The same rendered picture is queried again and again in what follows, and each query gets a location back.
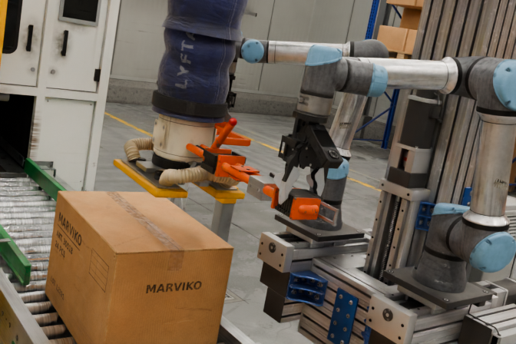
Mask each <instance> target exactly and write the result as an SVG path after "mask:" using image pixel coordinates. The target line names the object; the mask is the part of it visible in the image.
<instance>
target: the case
mask: <svg viewBox="0 0 516 344"><path fill-rule="evenodd" d="M233 250H234V248H233V247H232V246H231V245H230V244H228V243H227V242H226V241H224V240H222V239H221V238H220V237H218V236H217V235H216V234H215V233H213V232H212V231H210V230H209V229H207V228H206V227H205V226H204V225H202V224H201V223H199V222H198V221H197V220H195V219H194V218H193V217H191V216H190V215H189V214H187V213H186V212H184V211H183V210H182V209H180V208H179V207H178V206H176V205H175V204H174V203H172V202H170V201H169V200H168V199H167V198H164V197H155V196H153V195H152V194H151V193H149V192H111V191H58V197H57V203H56V209H55V221H54V227H53V233H52V239H51V250H50V256H49V263H48V274H47V280H46V287H45V294H46V295H47V297H48V298H49V300H50V301H51V303H52V305H53V307H54V308H55V309H56V311H57V312H58V315H59V316H60V317H61V319H62V321H63V322H64V324H65V325H66V326H67V328H68V330H69V332H70V333H71V335H72V336H73V338H74V340H75V341H76V343H77V344H217V338H218V333H219V329H220V321H221V316H222V312H223V304H224V300H225V295H226V291H227V284H228V279H229V275H230V267H231V262H232V258H233Z"/></svg>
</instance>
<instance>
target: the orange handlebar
mask: <svg viewBox="0 0 516 344"><path fill-rule="evenodd" d="M215 128H216V129H217V132H218V133H220V132H221V131H222V130H223V127H221V126H220V125H216V126H215ZM250 142H251V140H250V139H248V138H246V137H244V136H242V135H239V134H237V133H235V132H233V131H231V132H230V134H229V135H228V137H227V138H226V140H225V141H224V142H223V143H222V144H226V145H236V146H249V145H250ZM186 149H187V150H189V151H190V152H192V153H194V154H196V155H197V156H199V157H201V158H203V150H202V149H200V148H199V147H197V146H195V145H193V144H187V146H186ZM221 169H222V170H224V171H226V172H227V173H228V174H231V175H228V177H231V178H233V179H234V180H236V181H237V182H244V183H246V184H248V182H249V177H250V175H255V176H262V175H260V174H258V173H259V171H258V170H256V169H254V168H252V167H250V166H243V165H242V164H238V163H237V164H235V165H230V164H228V163H222V165H221ZM273 191H274V189H273V188H272V187H270V186H265V187H264V188H263V193H264V194H265V195H267V196H269V197H271V198H273ZM298 211H299V213H301V214H303V215H316V214H317V213H318V212H319V207H318V206H317V205H312V206H310V205H301V206H300V207H299V209H298Z"/></svg>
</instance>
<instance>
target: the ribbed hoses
mask: <svg viewBox="0 0 516 344"><path fill-rule="evenodd" d="M151 142H152V138H136V139H133V140H132V139H131V140H129V141H127V142H126V144H125V145H124V151H125V153H126V156H127V159H128V161H129V162H134V161H137V158H139V157H141V156H140V154H139V151H141V150H147V151H148V150H149V151H150V150H152V151H154V144H152V143H151ZM203 180H207V181H213V182H215V181H216V182H217V183H218V184H219V186H220V187H223V188H231V187H232V186H236V185H238V183H239V182H237V181H236V180H234V179H233V178H231V177H216V176H215V173H214V174H211V173H210V172H208V171H206V170H204V169H203V168H201V165H200V166H198V167H191V168H187V169H186V168H184V169H178V170H175V169H168V170H165V171H164V172H163V173H162V174H161V176H160V179H159V184H161V185H162V186H166V187H171V186H173V184H178V183H179V184H181V183H183V184H184V183H187V182H188V183H189V182H197V181H198V182H199V181H203Z"/></svg>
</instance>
